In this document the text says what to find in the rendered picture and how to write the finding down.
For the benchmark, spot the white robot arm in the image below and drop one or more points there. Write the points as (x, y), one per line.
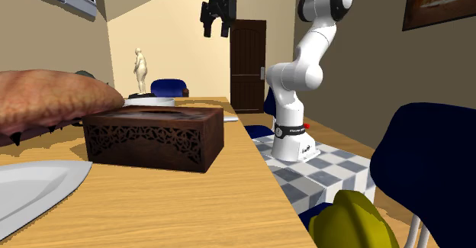
(297, 76)

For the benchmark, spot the large dark blue chair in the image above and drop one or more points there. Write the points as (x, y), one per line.
(427, 172)

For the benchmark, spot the dark green object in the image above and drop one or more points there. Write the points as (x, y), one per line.
(86, 74)

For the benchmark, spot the white plate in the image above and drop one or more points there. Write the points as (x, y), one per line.
(33, 187)

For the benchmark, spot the wooden table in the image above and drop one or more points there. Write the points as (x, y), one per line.
(193, 210)

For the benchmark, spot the dark brown door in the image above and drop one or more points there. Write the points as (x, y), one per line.
(247, 65)

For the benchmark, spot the yellow rounded object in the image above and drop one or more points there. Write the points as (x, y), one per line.
(349, 225)

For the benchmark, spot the carved brown wooden tissue box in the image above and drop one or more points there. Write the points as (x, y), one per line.
(156, 139)

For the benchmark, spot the small silver cylinder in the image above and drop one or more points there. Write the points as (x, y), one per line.
(230, 119)

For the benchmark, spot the checkered robot stand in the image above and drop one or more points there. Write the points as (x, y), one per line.
(316, 172)

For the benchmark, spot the white round bowl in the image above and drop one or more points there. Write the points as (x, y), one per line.
(148, 101)

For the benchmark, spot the dark framed wall picture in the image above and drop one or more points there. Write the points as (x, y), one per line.
(442, 1)

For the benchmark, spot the pink brown cushion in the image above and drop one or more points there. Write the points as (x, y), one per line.
(48, 98)

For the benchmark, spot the cream human figure statue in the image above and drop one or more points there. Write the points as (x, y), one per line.
(141, 68)

